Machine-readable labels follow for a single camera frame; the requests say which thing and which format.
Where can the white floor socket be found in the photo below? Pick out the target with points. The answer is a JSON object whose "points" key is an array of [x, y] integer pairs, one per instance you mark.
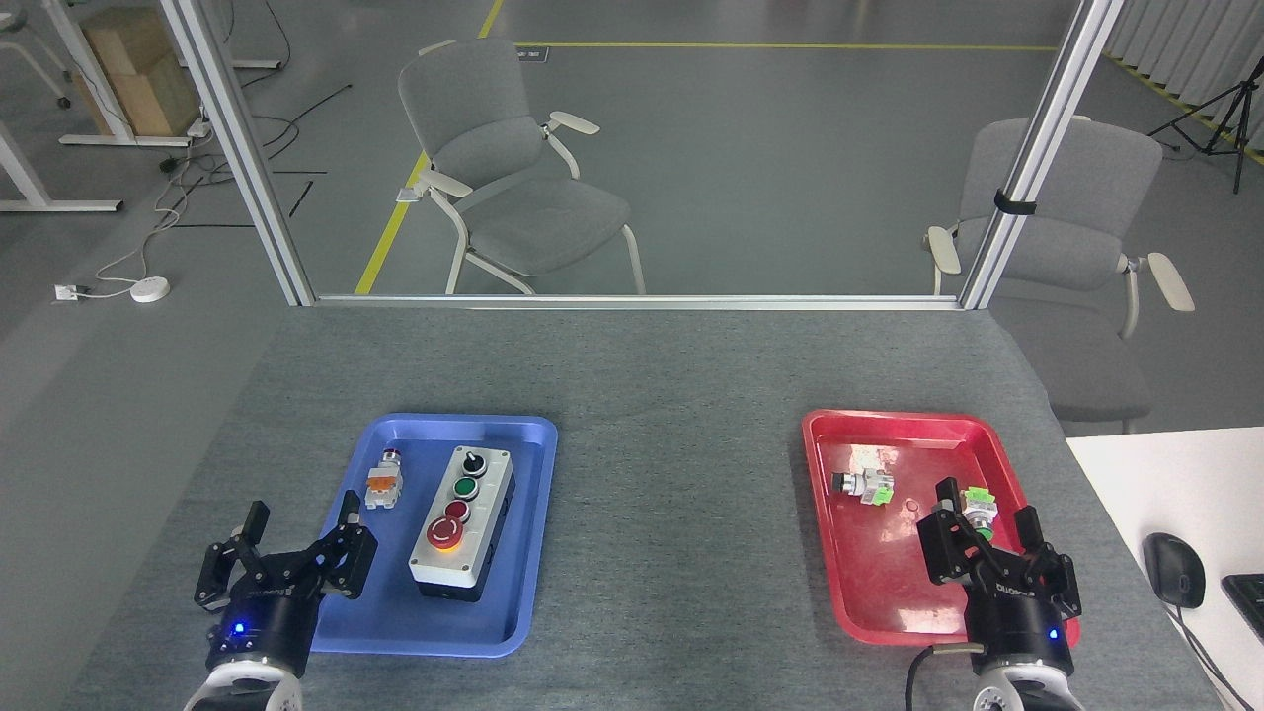
{"points": [[67, 292]]}

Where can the silver aluminium post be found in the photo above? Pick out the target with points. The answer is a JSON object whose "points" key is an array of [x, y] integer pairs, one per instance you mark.
{"points": [[1037, 158], [242, 158]]}

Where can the black computer mouse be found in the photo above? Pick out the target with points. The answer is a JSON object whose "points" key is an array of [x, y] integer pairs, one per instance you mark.
{"points": [[1173, 571]]}

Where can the grey chair with white arms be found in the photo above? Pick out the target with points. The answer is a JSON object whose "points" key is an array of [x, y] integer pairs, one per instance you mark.
{"points": [[1076, 247], [513, 197]]}

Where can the grey felt table cloth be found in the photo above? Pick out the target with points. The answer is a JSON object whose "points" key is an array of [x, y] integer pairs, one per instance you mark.
{"points": [[671, 494]]}

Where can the black-headed green push button switch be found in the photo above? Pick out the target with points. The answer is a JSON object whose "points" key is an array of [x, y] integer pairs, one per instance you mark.
{"points": [[864, 484]]}

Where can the white side table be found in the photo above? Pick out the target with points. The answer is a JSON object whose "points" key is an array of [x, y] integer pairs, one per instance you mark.
{"points": [[1165, 474]]}

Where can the brown cardboard box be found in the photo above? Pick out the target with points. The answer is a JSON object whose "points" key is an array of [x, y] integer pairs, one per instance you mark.
{"points": [[138, 74]]}

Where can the white desk leg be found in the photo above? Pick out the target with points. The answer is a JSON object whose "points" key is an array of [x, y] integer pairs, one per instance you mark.
{"points": [[30, 178], [94, 69]]}

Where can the white round floor device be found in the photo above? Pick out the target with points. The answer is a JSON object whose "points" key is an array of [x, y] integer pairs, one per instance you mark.
{"points": [[150, 289]]}

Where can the red plastic tray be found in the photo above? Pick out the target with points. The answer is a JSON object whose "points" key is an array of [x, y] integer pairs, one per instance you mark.
{"points": [[889, 563]]}

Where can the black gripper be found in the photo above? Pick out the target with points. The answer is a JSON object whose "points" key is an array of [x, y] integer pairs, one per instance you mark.
{"points": [[262, 622], [1017, 627]]}

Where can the blue plastic tray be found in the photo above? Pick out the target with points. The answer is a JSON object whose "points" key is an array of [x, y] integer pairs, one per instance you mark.
{"points": [[513, 464]]}

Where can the orange push button switch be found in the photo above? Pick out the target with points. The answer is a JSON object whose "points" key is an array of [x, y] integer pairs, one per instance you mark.
{"points": [[383, 484]]}

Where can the silver aluminium rail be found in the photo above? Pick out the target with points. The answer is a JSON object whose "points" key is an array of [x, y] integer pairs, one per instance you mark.
{"points": [[632, 301]]}

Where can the black keyboard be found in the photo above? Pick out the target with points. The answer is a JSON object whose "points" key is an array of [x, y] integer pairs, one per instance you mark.
{"points": [[1246, 597]]}

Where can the white pleated curtain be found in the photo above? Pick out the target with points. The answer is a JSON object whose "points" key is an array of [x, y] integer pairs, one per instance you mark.
{"points": [[1195, 49]]}

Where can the grey control box with buttons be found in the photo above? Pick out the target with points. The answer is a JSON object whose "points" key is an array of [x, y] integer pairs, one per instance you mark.
{"points": [[464, 533]]}

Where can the black tripod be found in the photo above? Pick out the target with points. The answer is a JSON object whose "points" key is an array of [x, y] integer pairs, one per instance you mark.
{"points": [[1236, 109]]}

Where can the silver-headed green push button switch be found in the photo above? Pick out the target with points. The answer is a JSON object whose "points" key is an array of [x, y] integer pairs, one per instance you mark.
{"points": [[980, 502]]}

